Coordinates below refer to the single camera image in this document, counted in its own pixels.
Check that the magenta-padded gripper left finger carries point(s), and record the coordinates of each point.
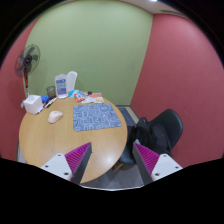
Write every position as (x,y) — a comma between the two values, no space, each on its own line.
(63,164)

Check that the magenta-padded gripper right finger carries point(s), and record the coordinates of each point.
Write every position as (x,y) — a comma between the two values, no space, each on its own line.
(160,164)

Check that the cream pink computer mouse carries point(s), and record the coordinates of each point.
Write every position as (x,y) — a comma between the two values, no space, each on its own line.
(55,117)

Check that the blue-grey patterned mouse pad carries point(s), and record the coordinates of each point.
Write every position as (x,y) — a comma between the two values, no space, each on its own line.
(96,117)

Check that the black backpack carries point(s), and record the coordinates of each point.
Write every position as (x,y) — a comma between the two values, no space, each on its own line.
(151,136)

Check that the black plastic chair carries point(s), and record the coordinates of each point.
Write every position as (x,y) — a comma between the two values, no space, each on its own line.
(173,124)

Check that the white marker with orange ends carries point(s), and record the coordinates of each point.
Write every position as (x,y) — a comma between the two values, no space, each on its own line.
(50,102)

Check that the white tissue box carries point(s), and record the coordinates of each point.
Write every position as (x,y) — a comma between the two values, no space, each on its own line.
(32,104)

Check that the white and red snack packet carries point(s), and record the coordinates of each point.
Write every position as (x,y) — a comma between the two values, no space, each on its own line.
(87,100)

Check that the light blue snack packet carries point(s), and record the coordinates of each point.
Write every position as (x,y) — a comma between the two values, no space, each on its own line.
(72,93)

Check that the small black round object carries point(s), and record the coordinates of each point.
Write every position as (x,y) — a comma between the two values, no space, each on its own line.
(89,92)

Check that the white and blue sign stand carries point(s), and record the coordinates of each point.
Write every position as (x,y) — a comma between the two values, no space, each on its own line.
(61,86)

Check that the white plastic chair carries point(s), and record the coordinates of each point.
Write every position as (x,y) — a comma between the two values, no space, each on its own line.
(72,80)

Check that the black and red standing fan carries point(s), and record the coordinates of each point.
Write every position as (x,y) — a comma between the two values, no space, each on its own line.
(28,60)

